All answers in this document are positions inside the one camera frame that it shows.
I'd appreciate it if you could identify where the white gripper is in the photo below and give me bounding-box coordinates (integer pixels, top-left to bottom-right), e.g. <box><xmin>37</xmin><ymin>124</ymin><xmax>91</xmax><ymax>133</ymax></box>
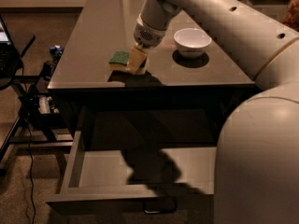
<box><xmin>126</xmin><ymin>15</ymin><xmax>166</xmax><ymax>75</ymax></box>

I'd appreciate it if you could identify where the green and yellow sponge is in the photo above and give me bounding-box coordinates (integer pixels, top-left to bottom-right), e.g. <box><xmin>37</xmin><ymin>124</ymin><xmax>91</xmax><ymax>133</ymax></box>
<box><xmin>108</xmin><ymin>51</ymin><xmax>130</xmax><ymax>74</ymax></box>

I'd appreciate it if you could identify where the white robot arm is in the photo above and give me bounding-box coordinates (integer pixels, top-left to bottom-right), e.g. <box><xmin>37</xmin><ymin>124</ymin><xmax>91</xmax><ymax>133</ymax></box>
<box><xmin>134</xmin><ymin>0</ymin><xmax>299</xmax><ymax>224</ymax></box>

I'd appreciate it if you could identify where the open grey top drawer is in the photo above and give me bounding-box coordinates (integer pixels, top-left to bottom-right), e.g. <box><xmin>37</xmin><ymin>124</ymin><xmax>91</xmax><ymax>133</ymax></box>
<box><xmin>45</xmin><ymin>105</ymin><xmax>219</xmax><ymax>216</ymax></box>

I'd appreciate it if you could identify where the white bowl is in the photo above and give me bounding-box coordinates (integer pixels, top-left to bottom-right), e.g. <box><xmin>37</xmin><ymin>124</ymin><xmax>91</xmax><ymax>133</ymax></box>
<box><xmin>174</xmin><ymin>28</ymin><xmax>212</xmax><ymax>59</ymax></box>

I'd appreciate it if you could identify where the grey desk cabinet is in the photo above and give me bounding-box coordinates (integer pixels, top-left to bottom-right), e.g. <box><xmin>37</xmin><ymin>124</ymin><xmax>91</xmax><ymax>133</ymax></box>
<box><xmin>46</xmin><ymin>0</ymin><xmax>299</xmax><ymax>135</ymax></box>

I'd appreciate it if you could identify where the blue capped bottle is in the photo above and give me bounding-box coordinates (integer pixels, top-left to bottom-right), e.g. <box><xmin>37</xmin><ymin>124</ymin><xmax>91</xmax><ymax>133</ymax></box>
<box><xmin>50</xmin><ymin>45</ymin><xmax>64</xmax><ymax>63</ymax></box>

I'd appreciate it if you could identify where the laptop on stand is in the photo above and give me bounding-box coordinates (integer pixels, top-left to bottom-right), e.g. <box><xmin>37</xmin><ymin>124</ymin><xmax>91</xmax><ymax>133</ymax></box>
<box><xmin>0</xmin><ymin>16</ymin><xmax>21</xmax><ymax>78</ymax></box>

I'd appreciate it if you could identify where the black folding stand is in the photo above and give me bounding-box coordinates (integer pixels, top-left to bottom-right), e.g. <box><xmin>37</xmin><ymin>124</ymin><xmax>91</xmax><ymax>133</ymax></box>
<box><xmin>0</xmin><ymin>34</ymin><xmax>73</xmax><ymax>161</ymax></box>

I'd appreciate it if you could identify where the glass jar of snacks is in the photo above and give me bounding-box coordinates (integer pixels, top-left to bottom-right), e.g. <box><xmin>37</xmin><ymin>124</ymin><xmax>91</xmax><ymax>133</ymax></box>
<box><xmin>282</xmin><ymin>0</ymin><xmax>299</xmax><ymax>32</ymax></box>

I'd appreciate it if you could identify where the black cable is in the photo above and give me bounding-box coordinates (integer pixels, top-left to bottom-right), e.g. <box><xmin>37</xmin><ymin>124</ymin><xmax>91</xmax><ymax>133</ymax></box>
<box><xmin>18</xmin><ymin>56</ymin><xmax>36</xmax><ymax>224</ymax></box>

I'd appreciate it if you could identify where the metal drawer handle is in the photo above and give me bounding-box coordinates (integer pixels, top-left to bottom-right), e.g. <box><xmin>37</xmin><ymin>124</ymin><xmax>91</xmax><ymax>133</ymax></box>
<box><xmin>143</xmin><ymin>198</ymin><xmax>178</xmax><ymax>215</ymax></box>

